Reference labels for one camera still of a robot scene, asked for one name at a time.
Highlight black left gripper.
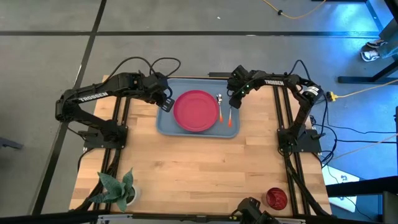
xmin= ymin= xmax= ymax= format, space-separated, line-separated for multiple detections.
xmin=143 ymin=88 xmax=175 ymax=113

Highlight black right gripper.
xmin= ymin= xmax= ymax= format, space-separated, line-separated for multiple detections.
xmin=227 ymin=77 xmax=253 ymax=110

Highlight metal spoon orange handle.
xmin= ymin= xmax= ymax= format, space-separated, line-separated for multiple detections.
xmin=216 ymin=93 xmax=224 ymax=124

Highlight blue plastic tray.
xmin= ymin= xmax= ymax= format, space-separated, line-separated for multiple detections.
xmin=155 ymin=77 xmax=241 ymax=139

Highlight red plastic plate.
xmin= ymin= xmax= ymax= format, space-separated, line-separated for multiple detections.
xmin=172 ymin=90 xmax=220 ymax=133

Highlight red faceted plastic cup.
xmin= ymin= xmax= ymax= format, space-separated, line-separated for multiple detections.
xmin=266 ymin=187 xmax=289 ymax=211

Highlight green plant white pot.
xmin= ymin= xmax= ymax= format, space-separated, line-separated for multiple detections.
xmin=88 ymin=167 xmax=141 ymax=213

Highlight white sheet blue marks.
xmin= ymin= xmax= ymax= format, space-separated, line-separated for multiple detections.
xmin=322 ymin=164 xmax=361 ymax=213

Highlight person's shoe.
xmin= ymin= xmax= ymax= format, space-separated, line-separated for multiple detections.
xmin=360 ymin=49 xmax=381 ymax=62
xmin=366 ymin=39 xmax=388 ymax=49

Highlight black floor beam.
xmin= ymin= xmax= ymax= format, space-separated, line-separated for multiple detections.
xmin=326 ymin=175 xmax=398 ymax=198

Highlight grey floor object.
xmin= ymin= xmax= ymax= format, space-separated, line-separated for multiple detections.
xmin=0 ymin=136 xmax=24 ymax=150

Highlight person's leg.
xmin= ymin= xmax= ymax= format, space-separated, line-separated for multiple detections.
xmin=377 ymin=18 xmax=398 ymax=60

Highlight grey box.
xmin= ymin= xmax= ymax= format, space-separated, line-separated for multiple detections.
xmin=382 ymin=191 xmax=398 ymax=224

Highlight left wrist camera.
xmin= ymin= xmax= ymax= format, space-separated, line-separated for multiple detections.
xmin=148 ymin=73 xmax=168 ymax=90

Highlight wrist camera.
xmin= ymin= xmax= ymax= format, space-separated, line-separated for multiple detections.
xmin=231 ymin=64 xmax=250 ymax=80
xmin=148 ymin=73 xmax=168 ymax=90

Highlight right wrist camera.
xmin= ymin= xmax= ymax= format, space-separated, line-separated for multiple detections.
xmin=231 ymin=64 xmax=250 ymax=80

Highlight black aluminium frame rail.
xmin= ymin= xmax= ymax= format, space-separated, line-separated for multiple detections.
xmin=272 ymin=86 xmax=299 ymax=216
xmin=280 ymin=86 xmax=330 ymax=216
xmin=93 ymin=96 xmax=123 ymax=212

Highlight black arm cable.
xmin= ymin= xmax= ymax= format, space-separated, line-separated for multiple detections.
xmin=104 ymin=56 xmax=155 ymax=83
xmin=150 ymin=57 xmax=182 ymax=78

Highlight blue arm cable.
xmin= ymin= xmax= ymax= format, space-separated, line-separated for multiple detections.
xmin=287 ymin=59 xmax=312 ymax=82

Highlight yellow cable with plug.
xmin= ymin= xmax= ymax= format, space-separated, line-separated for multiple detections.
xmin=325 ymin=79 xmax=398 ymax=103

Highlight yellow floor cable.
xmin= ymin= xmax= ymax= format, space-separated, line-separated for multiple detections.
xmin=261 ymin=0 xmax=328 ymax=20

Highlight black desk leg frame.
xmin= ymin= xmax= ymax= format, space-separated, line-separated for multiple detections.
xmin=337 ymin=0 xmax=398 ymax=85

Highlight black floor cable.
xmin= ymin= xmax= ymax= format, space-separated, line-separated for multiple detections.
xmin=310 ymin=123 xmax=398 ymax=136

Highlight tan floor cable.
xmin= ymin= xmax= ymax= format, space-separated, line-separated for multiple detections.
xmin=329 ymin=133 xmax=398 ymax=162

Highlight black frame crossbar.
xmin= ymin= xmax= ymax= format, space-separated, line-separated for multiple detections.
xmin=0 ymin=210 xmax=398 ymax=224

